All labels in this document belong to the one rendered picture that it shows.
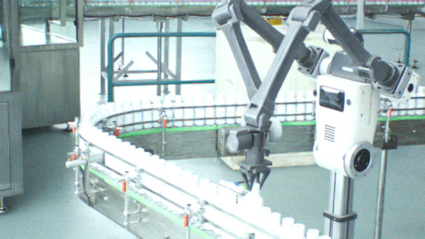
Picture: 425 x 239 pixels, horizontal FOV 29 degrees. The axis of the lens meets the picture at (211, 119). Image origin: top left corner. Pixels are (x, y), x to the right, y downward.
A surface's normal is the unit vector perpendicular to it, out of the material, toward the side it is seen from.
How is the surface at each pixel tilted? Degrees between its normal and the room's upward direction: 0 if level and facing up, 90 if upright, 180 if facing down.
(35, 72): 90
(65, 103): 90
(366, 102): 90
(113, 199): 90
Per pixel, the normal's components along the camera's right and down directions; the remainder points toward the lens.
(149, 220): -0.82, 0.11
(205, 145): 0.29, 0.23
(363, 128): 0.56, 0.39
